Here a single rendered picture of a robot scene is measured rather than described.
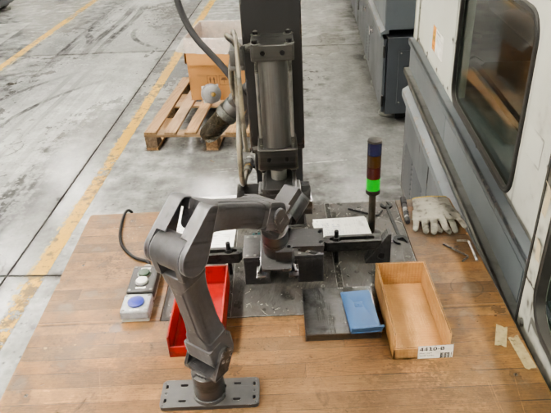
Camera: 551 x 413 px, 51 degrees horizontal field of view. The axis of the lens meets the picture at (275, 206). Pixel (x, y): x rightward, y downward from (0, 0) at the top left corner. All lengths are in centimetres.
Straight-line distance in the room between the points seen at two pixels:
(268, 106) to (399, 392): 65
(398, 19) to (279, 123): 316
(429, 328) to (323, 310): 24
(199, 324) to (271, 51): 56
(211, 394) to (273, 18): 78
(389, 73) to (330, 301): 323
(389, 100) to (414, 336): 334
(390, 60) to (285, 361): 340
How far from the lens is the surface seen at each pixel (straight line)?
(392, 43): 442
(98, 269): 165
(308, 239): 126
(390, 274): 147
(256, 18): 129
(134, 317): 145
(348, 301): 140
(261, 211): 110
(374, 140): 152
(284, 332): 136
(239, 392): 124
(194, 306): 104
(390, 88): 452
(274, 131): 128
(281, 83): 125
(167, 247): 96
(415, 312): 142
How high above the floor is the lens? 184
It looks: 32 degrees down
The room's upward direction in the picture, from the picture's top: 3 degrees counter-clockwise
